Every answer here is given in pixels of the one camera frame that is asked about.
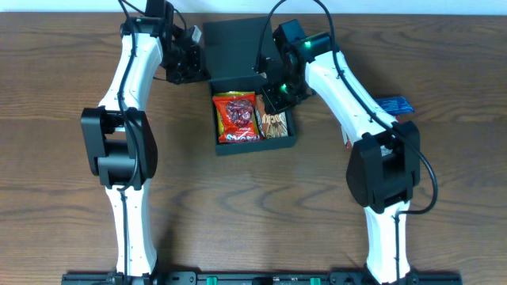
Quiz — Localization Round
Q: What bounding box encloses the blue cookie wrapper pack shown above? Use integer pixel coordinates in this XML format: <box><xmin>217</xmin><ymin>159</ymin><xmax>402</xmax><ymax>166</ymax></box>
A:
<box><xmin>375</xmin><ymin>96</ymin><xmax>414</xmax><ymax>116</ymax></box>

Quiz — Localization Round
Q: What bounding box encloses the black gift box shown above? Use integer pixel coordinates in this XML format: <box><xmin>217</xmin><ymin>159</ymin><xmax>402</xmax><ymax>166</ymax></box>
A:
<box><xmin>203</xmin><ymin>17</ymin><xmax>296</xmax><ymax>155</ymax></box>

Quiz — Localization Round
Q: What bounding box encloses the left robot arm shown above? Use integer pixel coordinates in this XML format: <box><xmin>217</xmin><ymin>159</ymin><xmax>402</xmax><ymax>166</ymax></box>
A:
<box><xmin>80</xmin><ymin>1</ymin><xmax>209</xmax><ymax>284</ymax></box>

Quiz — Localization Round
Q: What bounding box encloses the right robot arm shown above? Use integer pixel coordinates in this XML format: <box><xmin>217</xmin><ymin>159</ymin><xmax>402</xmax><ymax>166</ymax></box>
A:
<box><xmin>260</xmin><ymin>20</ymin><xmax>420</xmax><ymax>284</ymax></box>

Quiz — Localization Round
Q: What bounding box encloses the red Hello Panda box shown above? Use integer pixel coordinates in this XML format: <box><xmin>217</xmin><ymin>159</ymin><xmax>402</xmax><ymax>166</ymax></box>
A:
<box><xmin>341</xmin><ymin>126</ymin><xmax>353</xmax><ymax>150</ymax></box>

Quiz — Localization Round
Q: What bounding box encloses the right black cable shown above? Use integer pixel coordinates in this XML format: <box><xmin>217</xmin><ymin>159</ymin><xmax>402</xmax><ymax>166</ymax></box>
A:
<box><xmin>253</xmin><ymin>0</ymin><xmax>440</xmax><ymax>278</ymax></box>

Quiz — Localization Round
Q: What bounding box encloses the red Hacks candy bag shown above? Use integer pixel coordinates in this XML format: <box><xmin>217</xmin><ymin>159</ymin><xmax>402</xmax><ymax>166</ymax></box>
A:
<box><xmin>212</xmin><ymin>92</ymin><xmax>261</xmax><ymax>143</ymax></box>

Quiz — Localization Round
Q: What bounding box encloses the brown Pocky snack box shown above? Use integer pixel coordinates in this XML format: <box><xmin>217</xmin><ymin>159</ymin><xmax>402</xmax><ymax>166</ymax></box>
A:
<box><xmin>255</xmin><ymin>95</ymin><xmax>288</xmax><ymax>139</ymax></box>

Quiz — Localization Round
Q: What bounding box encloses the yellow Hacks candy bag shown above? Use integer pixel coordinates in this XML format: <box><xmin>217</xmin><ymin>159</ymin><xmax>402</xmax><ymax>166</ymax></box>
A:
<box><xmin>214</xmin><ymin>91</ymin><xmax>254</xmax><ymax>136</ymax></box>

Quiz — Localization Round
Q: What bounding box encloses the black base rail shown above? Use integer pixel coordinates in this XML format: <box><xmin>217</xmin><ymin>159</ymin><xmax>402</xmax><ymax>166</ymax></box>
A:
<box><xmin>61</xmin><ymin>270</ymin><xmax>463</xmax><ymax>285</ymax></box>

